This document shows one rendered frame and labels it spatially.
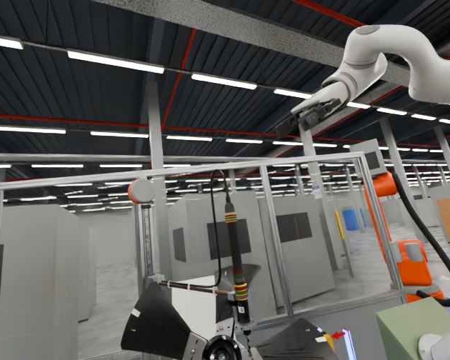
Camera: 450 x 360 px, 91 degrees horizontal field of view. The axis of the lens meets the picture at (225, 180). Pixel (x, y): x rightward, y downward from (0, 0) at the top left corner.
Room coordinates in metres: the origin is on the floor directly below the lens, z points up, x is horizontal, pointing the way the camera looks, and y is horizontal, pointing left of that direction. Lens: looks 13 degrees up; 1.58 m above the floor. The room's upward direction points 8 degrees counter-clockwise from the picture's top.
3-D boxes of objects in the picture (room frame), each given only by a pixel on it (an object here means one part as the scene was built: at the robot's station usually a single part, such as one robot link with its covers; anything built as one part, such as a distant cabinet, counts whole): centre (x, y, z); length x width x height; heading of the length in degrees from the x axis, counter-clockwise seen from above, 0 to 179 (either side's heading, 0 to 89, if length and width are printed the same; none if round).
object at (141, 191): (1.31, 0.51, 1.88); 0.17 x 0.15 x 0.16; 101
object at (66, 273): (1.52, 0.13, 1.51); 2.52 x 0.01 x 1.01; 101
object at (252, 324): (0.82, 0.01, 1.32); 0.09 x 0.07 x 0.10; 46
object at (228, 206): (0.81, 0.00, 1.48); 0.04 x 0.04 x 0.46
